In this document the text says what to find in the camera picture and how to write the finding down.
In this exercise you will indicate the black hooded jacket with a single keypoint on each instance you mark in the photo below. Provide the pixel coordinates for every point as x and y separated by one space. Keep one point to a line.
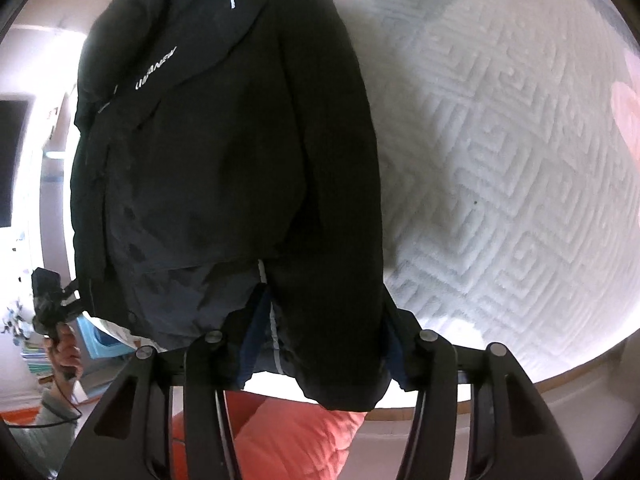
225 135

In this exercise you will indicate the black television screen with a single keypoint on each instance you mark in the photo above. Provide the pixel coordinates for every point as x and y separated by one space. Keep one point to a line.
11 160

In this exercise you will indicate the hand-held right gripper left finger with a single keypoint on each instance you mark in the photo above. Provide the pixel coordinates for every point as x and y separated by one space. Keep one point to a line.
250 355

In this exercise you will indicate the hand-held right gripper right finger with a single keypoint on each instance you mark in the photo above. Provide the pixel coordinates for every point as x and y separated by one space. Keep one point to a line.
397 360

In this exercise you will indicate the person's left forearm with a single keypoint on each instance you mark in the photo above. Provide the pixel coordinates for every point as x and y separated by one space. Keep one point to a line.
50 410

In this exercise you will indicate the red-orange pillow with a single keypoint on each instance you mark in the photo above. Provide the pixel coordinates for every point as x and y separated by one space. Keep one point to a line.
290 440

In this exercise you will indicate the floral green bedspread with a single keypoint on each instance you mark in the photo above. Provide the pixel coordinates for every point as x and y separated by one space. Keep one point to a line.
500 185

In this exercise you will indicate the person's left hand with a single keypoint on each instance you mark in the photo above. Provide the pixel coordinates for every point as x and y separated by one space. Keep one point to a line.
62 355

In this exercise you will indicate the light blue box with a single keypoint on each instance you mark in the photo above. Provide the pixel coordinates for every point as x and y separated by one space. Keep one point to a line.
100 347

